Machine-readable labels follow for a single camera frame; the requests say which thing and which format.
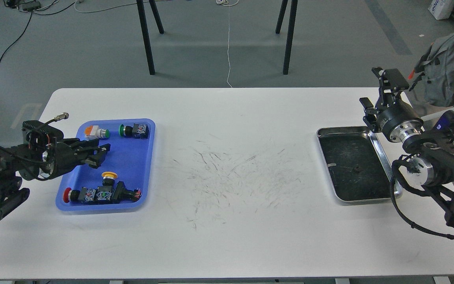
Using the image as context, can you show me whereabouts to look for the black stand legs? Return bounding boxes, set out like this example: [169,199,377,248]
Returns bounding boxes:
[136,0,164,75]
[275,0,298,75]

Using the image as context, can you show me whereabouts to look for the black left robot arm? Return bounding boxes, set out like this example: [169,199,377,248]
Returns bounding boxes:
[0,113,111,221]

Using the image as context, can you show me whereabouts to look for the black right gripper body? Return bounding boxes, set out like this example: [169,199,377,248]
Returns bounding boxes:
[371,99,423,143]

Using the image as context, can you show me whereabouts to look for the white floor cable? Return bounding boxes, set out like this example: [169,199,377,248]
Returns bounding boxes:
[73,0,240,88]

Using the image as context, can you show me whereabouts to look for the yellow push button switch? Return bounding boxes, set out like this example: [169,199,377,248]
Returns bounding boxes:
[101,171,118,190]

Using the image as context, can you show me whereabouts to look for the black right stand legs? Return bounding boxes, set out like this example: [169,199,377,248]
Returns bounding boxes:
[275,0,298,75]

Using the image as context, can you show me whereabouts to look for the black left stand legs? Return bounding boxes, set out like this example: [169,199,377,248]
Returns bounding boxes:
[136,0,164,75]

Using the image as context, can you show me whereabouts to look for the white cardboard box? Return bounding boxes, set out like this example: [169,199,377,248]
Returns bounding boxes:
[428,0,454,21]

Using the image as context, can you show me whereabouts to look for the silver metal tray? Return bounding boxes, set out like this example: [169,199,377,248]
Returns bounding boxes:
[316,126,404,204]

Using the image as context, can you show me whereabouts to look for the black floor cable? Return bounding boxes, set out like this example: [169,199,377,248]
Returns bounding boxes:
[0,0,78,96]

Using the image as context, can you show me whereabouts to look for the red push button switch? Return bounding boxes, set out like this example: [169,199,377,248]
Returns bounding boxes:
[62,181,142,205]

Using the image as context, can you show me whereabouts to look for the blue plastic tray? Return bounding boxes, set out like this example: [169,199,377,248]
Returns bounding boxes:
[55,118,156,214]

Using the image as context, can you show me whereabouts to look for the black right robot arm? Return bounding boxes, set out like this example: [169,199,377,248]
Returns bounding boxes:
[359,67,454,240]

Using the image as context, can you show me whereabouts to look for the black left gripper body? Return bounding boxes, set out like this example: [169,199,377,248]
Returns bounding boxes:
[42,139,83,178]

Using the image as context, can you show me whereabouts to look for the grey backpack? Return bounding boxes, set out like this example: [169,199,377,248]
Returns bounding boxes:
[409,33,454,107]

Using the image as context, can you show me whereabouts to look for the green push button switch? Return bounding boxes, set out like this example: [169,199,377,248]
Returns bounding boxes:
[118,123,150,140]

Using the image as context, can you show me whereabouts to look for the orange white push button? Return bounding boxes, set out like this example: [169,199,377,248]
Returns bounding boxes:
[84,125,110,140]

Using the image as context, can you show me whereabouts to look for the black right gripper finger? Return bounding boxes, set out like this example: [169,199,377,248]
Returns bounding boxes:
[372,67,409,104]
[359,97,380,133]

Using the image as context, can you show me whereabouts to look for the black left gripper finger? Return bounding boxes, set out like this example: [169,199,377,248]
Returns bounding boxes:
[79,149,109,169]
[75,138,111,152]

